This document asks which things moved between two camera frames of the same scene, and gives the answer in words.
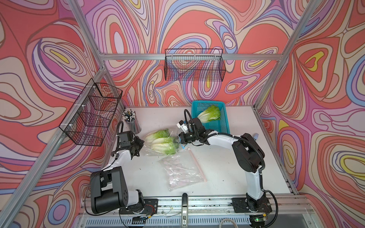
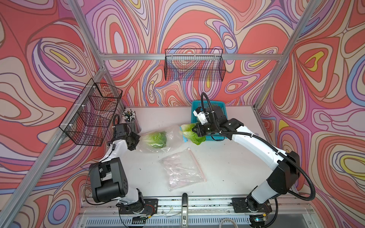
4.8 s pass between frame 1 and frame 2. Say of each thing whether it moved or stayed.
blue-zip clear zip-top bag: moved
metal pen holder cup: stayed
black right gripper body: moved
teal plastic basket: stayed
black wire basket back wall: stayed
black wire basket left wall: stayed
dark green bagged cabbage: moved
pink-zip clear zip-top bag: stayed
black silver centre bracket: stayed
